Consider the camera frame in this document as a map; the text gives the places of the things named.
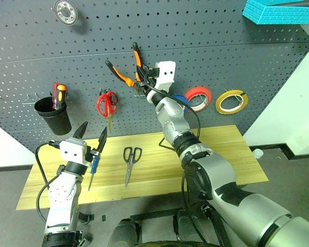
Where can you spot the yellow tape roll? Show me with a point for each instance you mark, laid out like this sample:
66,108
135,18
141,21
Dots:
221,99

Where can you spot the black object on blue box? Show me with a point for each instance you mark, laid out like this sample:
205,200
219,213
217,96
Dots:
298,2

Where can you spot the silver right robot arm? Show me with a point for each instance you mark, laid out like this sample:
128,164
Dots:
216,175

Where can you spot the black plastic cup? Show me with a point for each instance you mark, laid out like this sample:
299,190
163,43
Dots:
58,123

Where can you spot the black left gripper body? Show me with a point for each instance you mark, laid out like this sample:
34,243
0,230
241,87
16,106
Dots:
90,154

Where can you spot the orange and black pliers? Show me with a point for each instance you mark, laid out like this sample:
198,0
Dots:
119,76

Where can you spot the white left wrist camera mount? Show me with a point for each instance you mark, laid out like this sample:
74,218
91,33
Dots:
72,149

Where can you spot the red tape roll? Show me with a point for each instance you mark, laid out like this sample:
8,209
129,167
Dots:
198,90

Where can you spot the blue tape roll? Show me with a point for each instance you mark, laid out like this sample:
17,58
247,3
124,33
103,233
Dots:
181,99

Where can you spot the black pegboard hook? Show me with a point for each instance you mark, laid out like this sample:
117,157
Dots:
103,90

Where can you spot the blue brick-pattern box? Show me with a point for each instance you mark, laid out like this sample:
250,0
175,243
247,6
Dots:
278,15

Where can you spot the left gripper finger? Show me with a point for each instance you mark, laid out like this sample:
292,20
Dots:
81,132
102,140

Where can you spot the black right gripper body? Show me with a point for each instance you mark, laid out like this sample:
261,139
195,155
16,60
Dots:
152,73

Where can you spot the round silver metal disc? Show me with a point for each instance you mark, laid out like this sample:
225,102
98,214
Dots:
65,12

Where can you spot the black metal table frame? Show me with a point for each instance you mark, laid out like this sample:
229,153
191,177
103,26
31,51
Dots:
154,214

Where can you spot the dark grey metal pegboard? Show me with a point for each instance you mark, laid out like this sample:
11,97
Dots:
144,33

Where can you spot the dark rounded shape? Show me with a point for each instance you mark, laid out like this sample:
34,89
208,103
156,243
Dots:
181,223
123,231

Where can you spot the orange and black screwdriver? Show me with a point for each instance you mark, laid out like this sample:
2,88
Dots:
61,95

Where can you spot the small white bottle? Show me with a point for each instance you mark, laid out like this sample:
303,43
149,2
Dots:
258,153

